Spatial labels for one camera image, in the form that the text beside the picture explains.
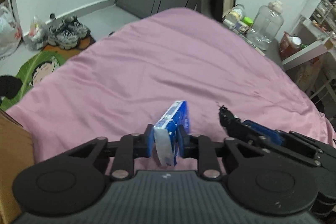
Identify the blue tissue pack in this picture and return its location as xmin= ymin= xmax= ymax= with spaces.
xmin=154 ymin=101 xmax=190 ymax=166

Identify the black hair scrunchie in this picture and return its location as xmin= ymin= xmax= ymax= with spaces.
xmin=219 ymin=105 xmax=241 ymax=136

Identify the pink bed sheet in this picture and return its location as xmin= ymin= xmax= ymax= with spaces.
xmin=8 ymin=9 xmax=335 ymax=162

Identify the clear plastic water jug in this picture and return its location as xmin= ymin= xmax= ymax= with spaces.
xmin=247 ymin=0 xmax=284 ymax=51

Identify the brown orange doormat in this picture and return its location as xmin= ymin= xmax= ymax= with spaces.
xmin=41 ymin=35 xmax=97 ymax=58

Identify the brown cardboard box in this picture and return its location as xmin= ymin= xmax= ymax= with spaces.
xmin=1 ymin=111 xmax=34 ymax=223

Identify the white shelf unit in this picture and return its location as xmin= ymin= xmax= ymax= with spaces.
xmin=281 ymin=0 xmax=336 ymax=114

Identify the green leaf cartoon rug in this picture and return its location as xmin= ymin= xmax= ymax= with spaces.
xmin=1 ymin=51 xmax=66 ymax=111

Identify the left grey sneaker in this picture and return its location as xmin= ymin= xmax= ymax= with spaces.
xmin=48 ymin=26 xmax=80 ymax=50

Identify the grey sneaker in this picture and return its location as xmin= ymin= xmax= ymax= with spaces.
xmin=48 ymin=26 xmax=80 ymax=50
xmin=63 ymin=15 xmax=91 ymax=39

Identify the right grey sneaker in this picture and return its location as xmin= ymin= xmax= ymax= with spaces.
xmin=63 ymin=15 xmax=91 ymax=39

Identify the black clothing on floor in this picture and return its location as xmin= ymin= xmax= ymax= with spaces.
xmin=0 ymin=75 xmax=23 ymax=100

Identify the small clear plastic bag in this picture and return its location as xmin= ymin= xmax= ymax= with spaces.
xmin=27 ymin=16 xmax=49 ymax=51

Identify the large white plastic bag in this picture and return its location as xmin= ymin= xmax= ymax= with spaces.
xmin=0 ymin=6 xmax=22 ymax=59

